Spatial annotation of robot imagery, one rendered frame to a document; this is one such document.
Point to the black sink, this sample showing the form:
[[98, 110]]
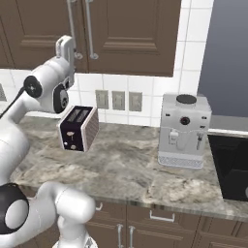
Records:
[[231, 168]]

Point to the brown wall cabinet door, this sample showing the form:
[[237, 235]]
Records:
[[35, 29], [135, 35]]

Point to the black and white toaster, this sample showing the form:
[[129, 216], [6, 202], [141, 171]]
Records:
[[77, 129]]

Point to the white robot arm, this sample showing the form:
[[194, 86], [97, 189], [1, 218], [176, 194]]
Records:
[[48, 80]]

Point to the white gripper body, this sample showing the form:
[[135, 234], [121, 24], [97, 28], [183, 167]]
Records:
[[66, 48]]

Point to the white coffee machine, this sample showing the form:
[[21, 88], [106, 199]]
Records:
[[184, 135]]

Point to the brown drawer front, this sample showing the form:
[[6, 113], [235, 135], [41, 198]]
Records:
[[180, 219], [113, 211]]

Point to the brown base cabinet front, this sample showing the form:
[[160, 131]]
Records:
[[223, 234]]

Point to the brown base cabinet door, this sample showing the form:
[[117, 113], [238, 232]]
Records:
[[103, 235], [161, 240]]

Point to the grey wall outlet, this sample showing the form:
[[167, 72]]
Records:
[[118, 100], [135, 102], [102, 99]]

